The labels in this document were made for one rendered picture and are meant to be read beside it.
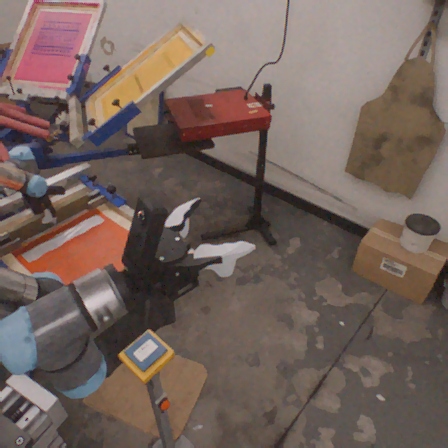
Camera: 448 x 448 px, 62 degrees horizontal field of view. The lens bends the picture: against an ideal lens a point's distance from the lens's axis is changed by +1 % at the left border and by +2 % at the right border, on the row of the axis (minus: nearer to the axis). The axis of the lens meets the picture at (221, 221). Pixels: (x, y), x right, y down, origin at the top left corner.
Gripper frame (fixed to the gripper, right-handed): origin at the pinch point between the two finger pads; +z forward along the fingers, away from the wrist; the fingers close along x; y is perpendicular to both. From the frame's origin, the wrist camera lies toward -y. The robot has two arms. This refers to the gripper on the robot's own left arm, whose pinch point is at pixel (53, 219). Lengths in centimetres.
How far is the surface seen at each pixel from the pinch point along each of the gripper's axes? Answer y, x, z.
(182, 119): -95, -17, -9
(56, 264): 11.3, 20.1, 5.3
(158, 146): -81, -25, 6
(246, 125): -121, 11, -5
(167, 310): -17, 50, 37
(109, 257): -5.1, 32.6, 5.3
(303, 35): -200, -4, -38
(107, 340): 13, 50, 27
